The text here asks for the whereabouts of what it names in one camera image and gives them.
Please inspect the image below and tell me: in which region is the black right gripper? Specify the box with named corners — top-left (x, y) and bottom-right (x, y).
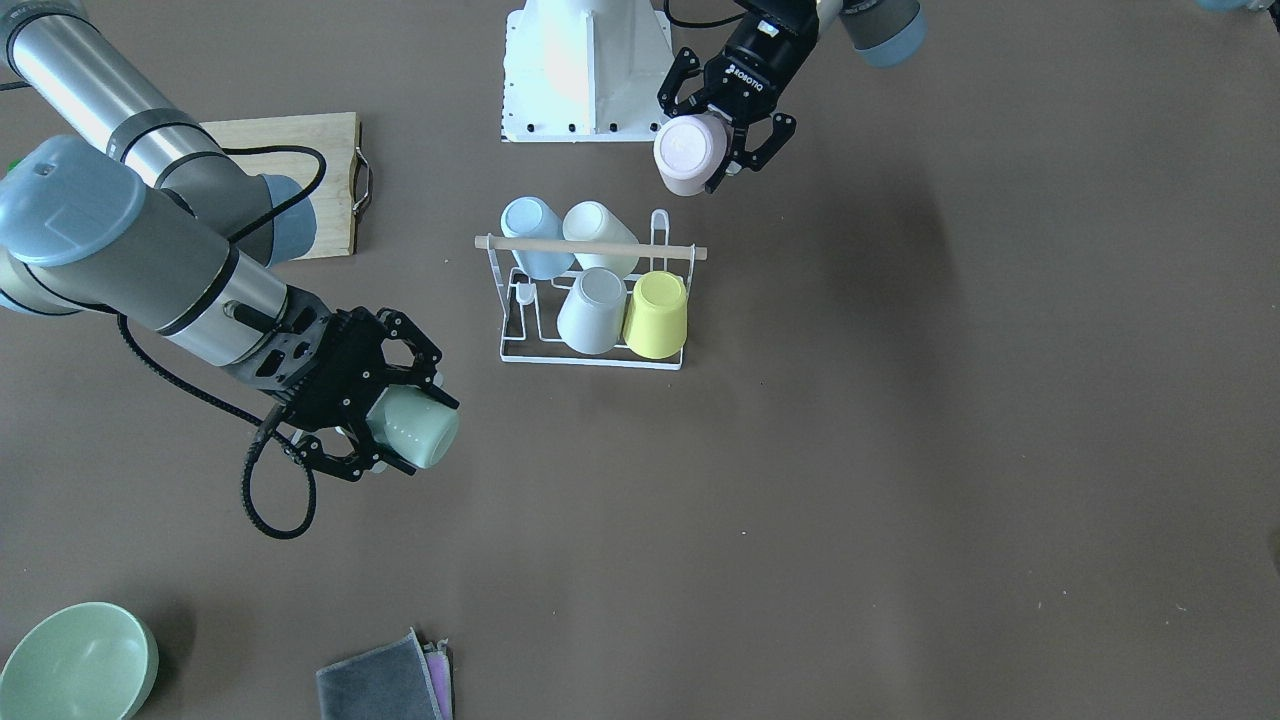
top-left (225, 290), bottom-right (460, 483)

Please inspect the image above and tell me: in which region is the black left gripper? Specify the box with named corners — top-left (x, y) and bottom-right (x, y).
top-left (657, 1), bottom-right (819, 193)

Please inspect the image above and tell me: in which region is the mint green cup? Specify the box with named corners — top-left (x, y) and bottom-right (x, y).
top-left (366, 386), bottom-right (460, 469)

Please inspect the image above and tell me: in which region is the pink cup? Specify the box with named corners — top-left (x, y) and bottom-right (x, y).
top-left (653, 113), bottom-right (730, 197)

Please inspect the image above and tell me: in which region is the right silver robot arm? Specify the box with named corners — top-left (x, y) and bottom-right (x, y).
top-left (1, 1), bottom-right (460, 480)

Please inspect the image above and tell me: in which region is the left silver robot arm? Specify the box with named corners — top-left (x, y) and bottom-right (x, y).
top-left (653, 1), bottom-right (927, 197)

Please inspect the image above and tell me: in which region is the white cup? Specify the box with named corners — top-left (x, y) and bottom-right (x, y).
top-left (562, 201), bottom-right (639, 278)

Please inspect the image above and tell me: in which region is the light blue cup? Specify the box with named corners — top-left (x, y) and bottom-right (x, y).
top-left (500, 196), bottom-right (576, 281)

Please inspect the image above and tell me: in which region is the yellow cup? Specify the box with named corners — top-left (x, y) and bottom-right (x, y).
top-left (622, 272), bottom-right (689, 359)

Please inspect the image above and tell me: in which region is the grey cup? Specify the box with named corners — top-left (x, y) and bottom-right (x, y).
top-left (557, 268), bottom-right (627, 355)

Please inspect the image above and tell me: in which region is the wooden cutting board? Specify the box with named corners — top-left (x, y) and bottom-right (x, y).
top-left (198, 111), bottom-right (374, 263)

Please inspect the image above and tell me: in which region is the grey folded cloth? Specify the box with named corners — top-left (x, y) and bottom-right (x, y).
top-left (316, 632), bottom-right (454, 719)

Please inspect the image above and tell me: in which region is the mint green bowl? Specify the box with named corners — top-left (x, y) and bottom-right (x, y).
top-left (1, 602), bottom-right (159, 719)

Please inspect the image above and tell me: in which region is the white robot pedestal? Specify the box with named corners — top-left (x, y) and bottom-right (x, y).
top-left (500, 1), bottom-right (675, 143)

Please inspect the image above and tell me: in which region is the white wire cup holder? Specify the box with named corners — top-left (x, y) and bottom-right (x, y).
top-left (474, 209), bottom-right (708, 372)

